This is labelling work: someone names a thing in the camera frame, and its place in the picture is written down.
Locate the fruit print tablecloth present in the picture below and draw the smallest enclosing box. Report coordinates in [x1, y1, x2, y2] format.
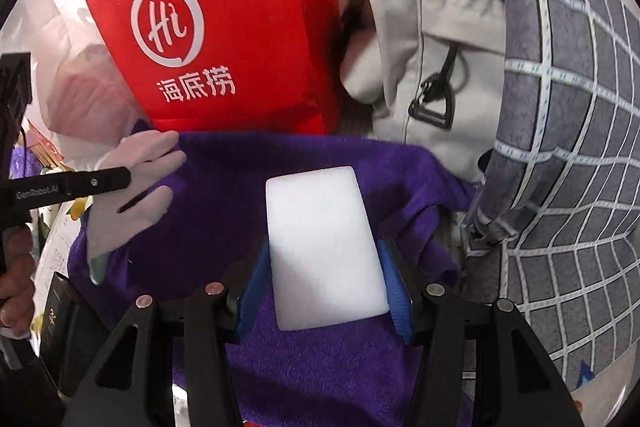
[20, 119, 98, 308]

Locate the black box with gold end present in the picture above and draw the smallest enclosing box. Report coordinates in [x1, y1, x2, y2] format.
[37, 272, 108, 388]

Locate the white plastic shopping bag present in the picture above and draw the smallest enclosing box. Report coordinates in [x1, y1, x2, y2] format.
[0, 0, 146, 138]

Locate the person's left hand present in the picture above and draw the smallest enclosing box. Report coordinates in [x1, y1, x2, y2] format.
[0, 226, 37, 324]

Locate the grey checked cushion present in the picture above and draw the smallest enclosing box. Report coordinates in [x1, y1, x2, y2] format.
[460, 207, 640, 390]
[480, 0, 640, 253]

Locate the white foam sponge block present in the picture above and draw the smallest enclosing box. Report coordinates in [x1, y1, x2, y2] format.
[265, 165, 391, 332]

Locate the white rubber glove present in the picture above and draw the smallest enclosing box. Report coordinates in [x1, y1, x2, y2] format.
[87, 130, 187, 285]

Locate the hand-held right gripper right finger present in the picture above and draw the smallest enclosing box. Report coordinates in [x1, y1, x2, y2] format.
[377, 236, 586, 427]

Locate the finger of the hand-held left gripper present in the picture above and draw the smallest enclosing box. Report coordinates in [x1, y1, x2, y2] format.
[67, 166, 132, 198]

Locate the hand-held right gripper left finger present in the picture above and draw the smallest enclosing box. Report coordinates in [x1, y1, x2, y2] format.
[60, 234, 271, 427]

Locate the beige canvas bag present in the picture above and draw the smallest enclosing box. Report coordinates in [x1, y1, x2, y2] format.
[340, 0, 508, 182]

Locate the purple fabric storage bin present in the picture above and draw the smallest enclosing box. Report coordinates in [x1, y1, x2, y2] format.
[67, 119, 476, 427]

